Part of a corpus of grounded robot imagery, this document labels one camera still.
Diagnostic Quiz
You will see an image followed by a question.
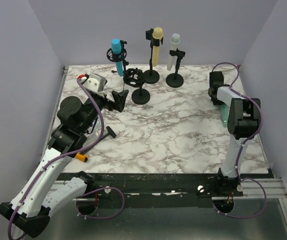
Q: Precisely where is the tall black clip stand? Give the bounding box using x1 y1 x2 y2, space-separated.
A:
143 28 164 84

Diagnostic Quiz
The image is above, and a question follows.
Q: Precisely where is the black t-handle tool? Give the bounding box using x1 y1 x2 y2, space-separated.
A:
88 126 117 145

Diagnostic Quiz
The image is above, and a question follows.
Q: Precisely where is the beige microphone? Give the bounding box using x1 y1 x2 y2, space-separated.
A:
152 27 164 67

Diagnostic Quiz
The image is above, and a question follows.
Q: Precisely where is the white microphone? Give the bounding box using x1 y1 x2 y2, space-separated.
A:
167 33 181 71

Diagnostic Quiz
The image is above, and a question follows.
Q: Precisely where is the purple cable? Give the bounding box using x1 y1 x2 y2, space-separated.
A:
7 77 126 240
212 62 268 220

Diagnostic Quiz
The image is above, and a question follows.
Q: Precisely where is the orange yellow tool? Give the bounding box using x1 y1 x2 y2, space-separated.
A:
74 153 89 163

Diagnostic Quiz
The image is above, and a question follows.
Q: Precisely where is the blue microphone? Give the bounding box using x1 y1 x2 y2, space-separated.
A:
111 38 124 77

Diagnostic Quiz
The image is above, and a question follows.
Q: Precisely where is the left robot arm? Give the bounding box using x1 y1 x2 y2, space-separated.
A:
0 89 129 240

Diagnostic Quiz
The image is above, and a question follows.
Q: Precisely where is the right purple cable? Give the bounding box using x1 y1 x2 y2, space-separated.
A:
212 62 268 220

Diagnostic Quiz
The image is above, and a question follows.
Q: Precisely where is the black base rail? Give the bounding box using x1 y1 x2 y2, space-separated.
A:
58 172 244 210

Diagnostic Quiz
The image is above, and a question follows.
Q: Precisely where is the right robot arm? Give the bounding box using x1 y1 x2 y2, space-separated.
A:
208 71 262 179

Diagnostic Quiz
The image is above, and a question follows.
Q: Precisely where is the mint green microphone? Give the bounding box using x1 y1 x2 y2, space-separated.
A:
219 104 229 128

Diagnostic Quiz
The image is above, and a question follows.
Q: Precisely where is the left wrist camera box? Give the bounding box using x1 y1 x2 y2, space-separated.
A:
83 73 108 93

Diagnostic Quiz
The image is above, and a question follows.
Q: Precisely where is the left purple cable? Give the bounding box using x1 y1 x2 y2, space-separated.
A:
7 77 126 240

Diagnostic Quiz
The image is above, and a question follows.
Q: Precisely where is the black tripod shock-mount stand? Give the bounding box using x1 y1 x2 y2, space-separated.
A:
106 40 129 90

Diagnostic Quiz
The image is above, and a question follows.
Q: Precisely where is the black shock-mount round stand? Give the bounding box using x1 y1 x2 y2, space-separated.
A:
123 68 151 105

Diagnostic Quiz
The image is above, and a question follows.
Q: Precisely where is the short black clip stand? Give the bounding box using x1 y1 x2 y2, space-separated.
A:
166 48 186 88

